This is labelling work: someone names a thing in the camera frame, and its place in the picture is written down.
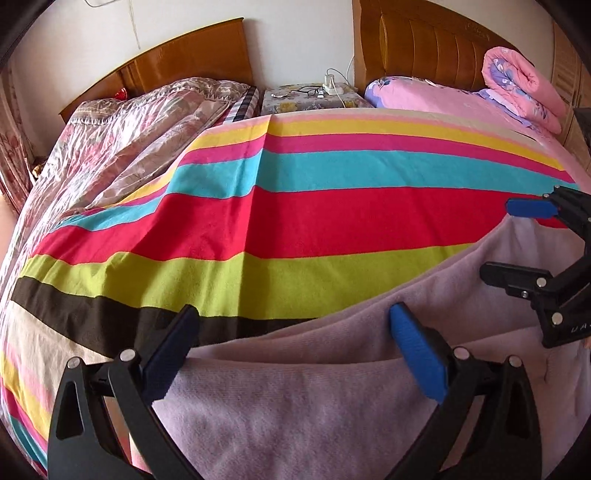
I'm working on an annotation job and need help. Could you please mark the mauve pink pants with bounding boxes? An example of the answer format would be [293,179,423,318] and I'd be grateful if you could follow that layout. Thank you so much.
[154,217,590,479]

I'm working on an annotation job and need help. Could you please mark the rolled pink floral blanket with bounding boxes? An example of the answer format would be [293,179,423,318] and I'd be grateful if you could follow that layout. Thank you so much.
[479,46,566,135]

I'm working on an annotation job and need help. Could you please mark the wooden louvered cabinet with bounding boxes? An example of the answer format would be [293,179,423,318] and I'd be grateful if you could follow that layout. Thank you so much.
[551,22,590,173]

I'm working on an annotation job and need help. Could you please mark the pink floral pillow bedding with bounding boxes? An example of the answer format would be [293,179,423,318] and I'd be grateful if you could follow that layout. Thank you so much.
[365,76,590,192]

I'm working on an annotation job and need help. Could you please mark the right wooden headboard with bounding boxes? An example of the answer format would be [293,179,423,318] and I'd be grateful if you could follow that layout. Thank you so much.
[352,0,514,91]

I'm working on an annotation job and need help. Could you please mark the wooden headboard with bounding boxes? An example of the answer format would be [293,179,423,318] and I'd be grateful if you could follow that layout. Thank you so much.
[352,0,514,91]
[60,18,254,121]

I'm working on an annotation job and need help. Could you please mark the white power strip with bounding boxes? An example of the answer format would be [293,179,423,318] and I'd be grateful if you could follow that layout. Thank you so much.
[322,73,344,96]

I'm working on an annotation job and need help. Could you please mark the cluttered nightstand top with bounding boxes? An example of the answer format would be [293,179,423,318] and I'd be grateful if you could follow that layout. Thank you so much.
[260,83,373,115]

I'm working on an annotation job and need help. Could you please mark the rainbow striped bed sheet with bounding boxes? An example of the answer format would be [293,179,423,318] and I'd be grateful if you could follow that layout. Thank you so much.
[1,110,579,473]

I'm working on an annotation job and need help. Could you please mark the floral pink curtain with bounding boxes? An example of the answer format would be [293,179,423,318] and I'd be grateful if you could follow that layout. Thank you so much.
[0,66,35,215]

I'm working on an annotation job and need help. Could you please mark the plaid checkered blanket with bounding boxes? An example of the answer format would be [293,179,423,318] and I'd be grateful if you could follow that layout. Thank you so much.
[223,86,260,123]

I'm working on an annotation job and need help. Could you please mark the pink floral shiny quilt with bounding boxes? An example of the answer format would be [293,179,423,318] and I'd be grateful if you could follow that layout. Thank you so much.
[1,77,252,300]

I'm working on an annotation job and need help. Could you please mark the left wooden headboard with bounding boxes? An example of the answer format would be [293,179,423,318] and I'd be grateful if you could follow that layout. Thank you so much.
[60,18,254,121]

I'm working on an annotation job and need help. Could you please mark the white wall cable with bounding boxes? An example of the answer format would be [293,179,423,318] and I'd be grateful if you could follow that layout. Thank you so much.
[82,0,143,52]

